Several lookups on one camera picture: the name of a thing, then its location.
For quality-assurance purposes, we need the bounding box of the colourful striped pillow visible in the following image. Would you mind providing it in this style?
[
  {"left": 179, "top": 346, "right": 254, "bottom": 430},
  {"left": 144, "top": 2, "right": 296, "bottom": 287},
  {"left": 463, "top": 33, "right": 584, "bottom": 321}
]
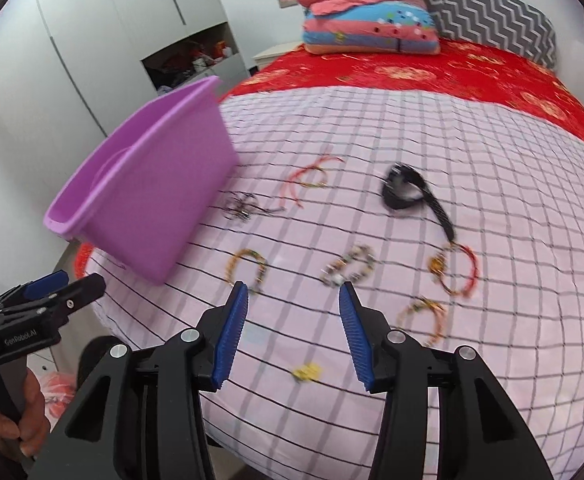
[{"left": 302, "top": 0, "right": 441, "bottom": 56}]

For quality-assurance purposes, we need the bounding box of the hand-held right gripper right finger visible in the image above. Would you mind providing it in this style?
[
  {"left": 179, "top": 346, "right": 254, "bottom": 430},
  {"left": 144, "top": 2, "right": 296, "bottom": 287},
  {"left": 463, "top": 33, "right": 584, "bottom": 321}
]
[{"left": 338, "top": 282, "right": 555, "bottom": 480}]

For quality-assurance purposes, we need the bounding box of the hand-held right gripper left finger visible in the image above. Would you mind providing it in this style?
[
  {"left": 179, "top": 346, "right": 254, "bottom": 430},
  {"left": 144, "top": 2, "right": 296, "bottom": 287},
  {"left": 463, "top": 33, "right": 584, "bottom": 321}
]
[{"left": 24, "top": 281, "right": 250, "bottom": 480}]

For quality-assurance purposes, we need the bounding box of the red plastic bag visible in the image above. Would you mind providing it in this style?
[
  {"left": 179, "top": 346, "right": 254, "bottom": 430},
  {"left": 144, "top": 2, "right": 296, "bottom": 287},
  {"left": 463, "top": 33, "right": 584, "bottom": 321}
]
[{"left": 39, "top": 371, "right": 80, "bottom": 421}]

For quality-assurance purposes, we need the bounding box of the white wardrobe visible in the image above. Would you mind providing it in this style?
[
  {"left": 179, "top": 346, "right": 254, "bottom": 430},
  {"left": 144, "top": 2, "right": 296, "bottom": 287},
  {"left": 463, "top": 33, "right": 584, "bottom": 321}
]
[{"left": 0, "top": 0, "right": 247, "bottom": 211}]

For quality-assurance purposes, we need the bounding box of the gold and red bracelet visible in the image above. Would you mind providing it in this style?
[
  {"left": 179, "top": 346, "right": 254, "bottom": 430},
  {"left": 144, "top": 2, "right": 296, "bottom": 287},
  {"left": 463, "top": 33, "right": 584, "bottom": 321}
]
[{"left": 396, "top": 296, "right": 447, "bottom": 346}]

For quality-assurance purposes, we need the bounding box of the pink checked blanket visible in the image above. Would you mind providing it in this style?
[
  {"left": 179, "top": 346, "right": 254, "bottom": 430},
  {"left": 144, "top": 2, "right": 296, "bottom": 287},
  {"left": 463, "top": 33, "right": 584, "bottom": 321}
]
[{"left": 87, "top": 85, "right": 584, "bottom": 466}]

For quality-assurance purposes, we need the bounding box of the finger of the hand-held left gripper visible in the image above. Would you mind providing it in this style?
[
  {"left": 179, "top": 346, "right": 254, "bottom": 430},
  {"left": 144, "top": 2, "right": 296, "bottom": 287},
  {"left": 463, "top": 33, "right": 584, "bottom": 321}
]
[
  {"left": 1, "top": 274, "right": 107, "bottom": 327},
  {"left": 0, "top": 270, "right": 70, "bottom": 309}
]

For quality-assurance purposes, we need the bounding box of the dark knotted cord bracelet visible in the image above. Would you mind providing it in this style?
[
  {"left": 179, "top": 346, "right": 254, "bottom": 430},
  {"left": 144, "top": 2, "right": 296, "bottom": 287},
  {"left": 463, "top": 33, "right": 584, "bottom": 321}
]
[{"left": 220, "top": 191, "right": 285, "bottom": 224}]

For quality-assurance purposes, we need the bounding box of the red bracelet with gold bead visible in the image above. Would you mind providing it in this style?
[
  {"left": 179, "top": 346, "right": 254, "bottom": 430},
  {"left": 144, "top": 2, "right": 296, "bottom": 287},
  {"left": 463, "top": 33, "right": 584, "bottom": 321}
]
[{"left": 429, "top": 242, "right": 482, "bottom": 297}]

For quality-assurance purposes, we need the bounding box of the small yellow trinket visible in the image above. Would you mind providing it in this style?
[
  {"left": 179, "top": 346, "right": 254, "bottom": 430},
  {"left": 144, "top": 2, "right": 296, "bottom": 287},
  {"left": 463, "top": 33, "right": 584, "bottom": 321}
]
[{"left": 292, "top": 362, "right": 323, "bottom": 383}]

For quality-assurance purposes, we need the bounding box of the black watch strap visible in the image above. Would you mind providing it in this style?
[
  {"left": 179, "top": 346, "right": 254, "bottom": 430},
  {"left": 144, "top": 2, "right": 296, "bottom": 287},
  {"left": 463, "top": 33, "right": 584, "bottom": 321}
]
[{"left": 381, "top": 162, "right": 456, "bottom": 241}]

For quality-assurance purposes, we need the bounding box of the red string bracelet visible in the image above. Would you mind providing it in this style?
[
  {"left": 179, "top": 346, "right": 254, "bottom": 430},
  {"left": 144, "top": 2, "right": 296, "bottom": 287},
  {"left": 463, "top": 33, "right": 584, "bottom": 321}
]
[{"left": 278, "top": 154, "right": 345, "bottom": 211}]

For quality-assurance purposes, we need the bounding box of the white nightstand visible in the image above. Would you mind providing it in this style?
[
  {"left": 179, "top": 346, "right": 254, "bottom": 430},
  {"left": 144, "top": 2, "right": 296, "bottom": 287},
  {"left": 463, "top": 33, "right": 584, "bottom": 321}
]
[{"left": 253, "top": 42, "right": 305, "bottom": 76}]

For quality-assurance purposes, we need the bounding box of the person's left hand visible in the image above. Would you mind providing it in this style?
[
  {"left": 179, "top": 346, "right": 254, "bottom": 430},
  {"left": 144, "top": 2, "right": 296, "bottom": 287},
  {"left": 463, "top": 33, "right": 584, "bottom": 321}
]
[{"left": 0, "top": 369, "right": 52, "bottom": 459}]

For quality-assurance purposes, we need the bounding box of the purple plastic basin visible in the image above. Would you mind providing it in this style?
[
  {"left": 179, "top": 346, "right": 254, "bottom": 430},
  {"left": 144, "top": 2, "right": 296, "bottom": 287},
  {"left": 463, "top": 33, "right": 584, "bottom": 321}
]
[{"left": 43, "top": 75, "right": 241, "bottom": 287}]

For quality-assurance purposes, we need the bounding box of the red floral bedsheet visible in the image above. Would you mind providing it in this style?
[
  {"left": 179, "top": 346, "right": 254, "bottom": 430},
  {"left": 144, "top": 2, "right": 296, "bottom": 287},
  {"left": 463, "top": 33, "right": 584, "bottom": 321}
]
[{"left": 74, "top": 40, "right": 584, "bottom": 281}]

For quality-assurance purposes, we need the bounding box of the silver bead bracelet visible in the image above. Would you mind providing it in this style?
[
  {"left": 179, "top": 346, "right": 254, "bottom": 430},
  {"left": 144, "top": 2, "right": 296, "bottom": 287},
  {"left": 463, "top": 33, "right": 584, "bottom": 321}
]
[{"left": 321, "top": 245, "right": 377, "bottom": 287}]

